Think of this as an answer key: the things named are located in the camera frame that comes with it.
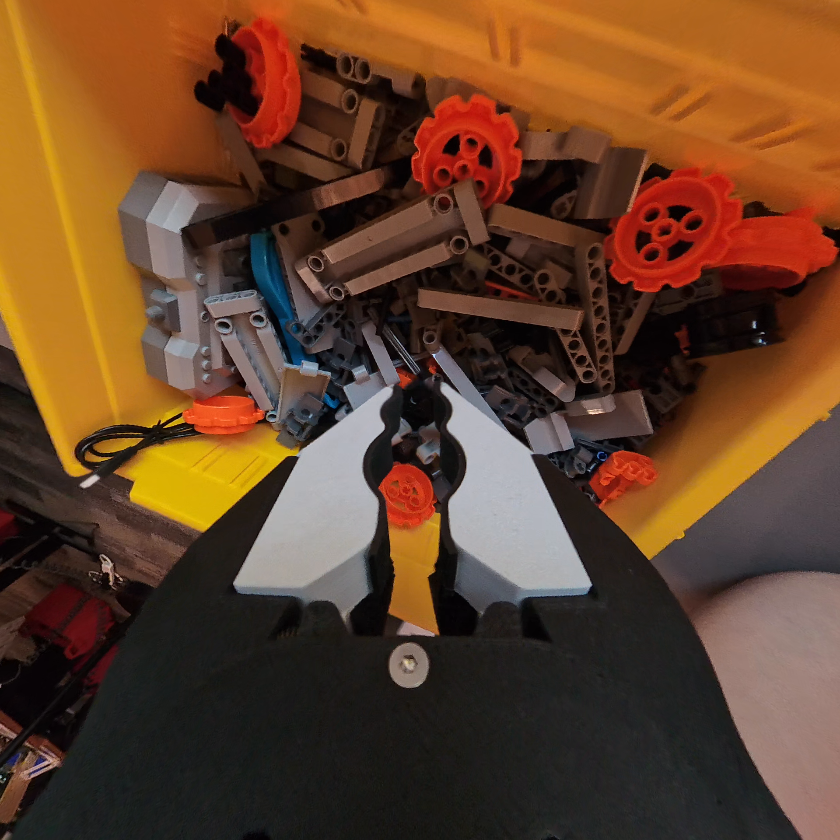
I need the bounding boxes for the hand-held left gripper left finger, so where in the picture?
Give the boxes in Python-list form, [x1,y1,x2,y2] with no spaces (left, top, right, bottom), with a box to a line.
[233,386,404,636]

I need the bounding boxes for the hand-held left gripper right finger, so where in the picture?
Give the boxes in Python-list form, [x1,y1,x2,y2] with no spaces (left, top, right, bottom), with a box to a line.
[436,382,595,636]

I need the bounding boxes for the pile of building pieces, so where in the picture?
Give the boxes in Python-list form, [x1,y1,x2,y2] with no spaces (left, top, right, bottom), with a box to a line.
[184,39,788,487]

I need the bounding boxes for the yellow plastic bin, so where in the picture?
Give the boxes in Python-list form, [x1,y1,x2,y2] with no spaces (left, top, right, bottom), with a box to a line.
[0,0,840,559]

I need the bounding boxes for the small orange gear wheel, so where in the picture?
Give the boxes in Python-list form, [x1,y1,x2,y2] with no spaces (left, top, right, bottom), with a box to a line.
[182,395,265,436]
[378,462,437,529]

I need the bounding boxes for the orange connector piece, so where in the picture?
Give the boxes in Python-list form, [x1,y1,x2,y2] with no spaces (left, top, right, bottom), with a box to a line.
[588,450,658,508]

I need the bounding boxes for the red case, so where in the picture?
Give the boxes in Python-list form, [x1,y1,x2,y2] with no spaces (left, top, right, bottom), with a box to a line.
[18,581,122,660]

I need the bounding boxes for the large orange gear wheel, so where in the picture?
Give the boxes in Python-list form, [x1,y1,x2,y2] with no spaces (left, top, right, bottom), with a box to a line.
[411,95,524,207]
[604,167,746,293]
[718,213,840,293]

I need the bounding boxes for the black rubber tire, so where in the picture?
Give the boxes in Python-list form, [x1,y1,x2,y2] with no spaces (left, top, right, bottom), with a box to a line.
[682,302,785,360]

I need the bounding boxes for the person's leg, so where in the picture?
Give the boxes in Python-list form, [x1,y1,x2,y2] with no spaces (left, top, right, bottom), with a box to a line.
[689,570,840,840]

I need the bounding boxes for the large grey motor block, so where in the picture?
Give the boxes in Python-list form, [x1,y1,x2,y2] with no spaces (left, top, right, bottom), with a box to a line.
[118,171,263,398]

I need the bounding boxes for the orange wheel with black pins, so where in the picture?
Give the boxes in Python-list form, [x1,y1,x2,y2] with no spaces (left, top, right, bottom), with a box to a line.
[193,16,303,148]

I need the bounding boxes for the black USB cable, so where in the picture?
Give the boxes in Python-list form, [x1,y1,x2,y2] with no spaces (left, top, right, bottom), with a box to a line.
[74,412,198,490]

